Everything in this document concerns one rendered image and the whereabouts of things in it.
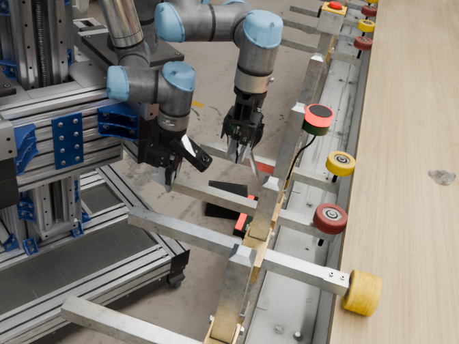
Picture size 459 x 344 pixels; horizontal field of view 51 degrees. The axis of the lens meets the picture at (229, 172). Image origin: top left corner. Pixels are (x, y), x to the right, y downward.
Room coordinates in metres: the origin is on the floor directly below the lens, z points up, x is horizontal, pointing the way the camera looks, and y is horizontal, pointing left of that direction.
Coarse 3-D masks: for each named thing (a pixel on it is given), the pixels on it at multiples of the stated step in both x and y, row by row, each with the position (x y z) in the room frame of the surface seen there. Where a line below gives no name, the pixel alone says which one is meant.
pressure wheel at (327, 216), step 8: (320, 208) 0.91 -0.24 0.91; (328, 208) 0.92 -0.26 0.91; (336, 208) 0.92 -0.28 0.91; (320, 216) 0.88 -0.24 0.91; (328, 216) 0.89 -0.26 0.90; (336, 216) 0.90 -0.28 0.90; (344, 216) 0.90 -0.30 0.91; (320, 224) 0.87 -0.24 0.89; (328, 224) 0.86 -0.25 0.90; (336, 224) 0.86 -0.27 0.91; (344, 224) 0.87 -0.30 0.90; (328, 232) 0.86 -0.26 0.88; (336, 232) 0.86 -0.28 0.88; (320, 240) 0.89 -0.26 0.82
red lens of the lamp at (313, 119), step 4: (312, 104) 0.98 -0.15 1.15; (308, 108) 0.96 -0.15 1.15; (308, 112) 0.94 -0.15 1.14; (308, 116) 0.94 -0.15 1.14; (312, 116) 0.93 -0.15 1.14; (316, 116) 0.93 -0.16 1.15; (332, 116) 0.94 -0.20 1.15; (308, 120) 0.94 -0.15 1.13; (312, 120) 0.93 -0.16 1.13; (316, 120) 0.93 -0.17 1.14; (320, 120) 0.93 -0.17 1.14; (324, 120) 0.93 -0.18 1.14; (328, 120) 0.93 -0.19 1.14; (312, 124) 0.93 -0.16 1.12; (316, 124) 0.93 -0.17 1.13; (320, 124) 0.93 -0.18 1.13; (324, 124) 0.93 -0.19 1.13; (328, 124) 0.93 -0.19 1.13
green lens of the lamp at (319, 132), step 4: (304, 120) 0.95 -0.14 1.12; (304, 124) 0.95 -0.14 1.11; (308, 124) 0.93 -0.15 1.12; (304, 128) 0.94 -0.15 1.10; (308, 128) 0.93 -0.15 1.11; (312, 128) 0.93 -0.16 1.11; (316, 128) 0.93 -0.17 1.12; (320, 128) 0.93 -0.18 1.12; (324, 128) 0.93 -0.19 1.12; (328, 128) 0.94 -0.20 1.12; (308, 132) 0.93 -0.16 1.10; (312, 132) 0.93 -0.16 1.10; (316, 132) 0.93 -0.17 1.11; (320, 132) 0.93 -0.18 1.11; (324, 132) 0.93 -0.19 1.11; (320, 136) 0.93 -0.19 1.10
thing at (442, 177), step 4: (428, 172) 1.17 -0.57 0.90; (432, 172) 1.16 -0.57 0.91; (436, 172) 1.16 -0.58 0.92; (440, 172) 1.16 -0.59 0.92; (444, 172) 1.18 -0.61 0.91; (448, 172) 1.18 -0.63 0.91; (452, 172) 1.18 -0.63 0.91; (432, 176) 1.15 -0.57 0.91; (436, 176) 1.15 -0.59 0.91; (440, 176) 1.15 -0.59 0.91; (444, 176) 1.15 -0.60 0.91; (448, 176) 1.15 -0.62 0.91; (452, 176) 1.16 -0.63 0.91; (436, 180) 1.13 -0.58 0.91; (440, 180) 1.13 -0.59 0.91; (444, 180) 1.13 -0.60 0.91; (448, 180) 1.14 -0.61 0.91; (452, 180) 1.15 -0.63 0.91; (444, 184) 1.12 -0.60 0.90
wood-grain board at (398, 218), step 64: (384, 0) 2.84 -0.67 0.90; (448, 0) 3.11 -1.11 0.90; (384, 64) 1.91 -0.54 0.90; (448, 64) 2.05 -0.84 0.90; (384, 128) 1.38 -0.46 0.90; (448, 128) 1.47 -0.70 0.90; (384, 192) 1.03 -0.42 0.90; (448, 192) 1.09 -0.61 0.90; (384, 256) 0.79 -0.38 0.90; (448, 256) 0.84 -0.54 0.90; (384, 320) 0.62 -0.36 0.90; (448, 320) 0.65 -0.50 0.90
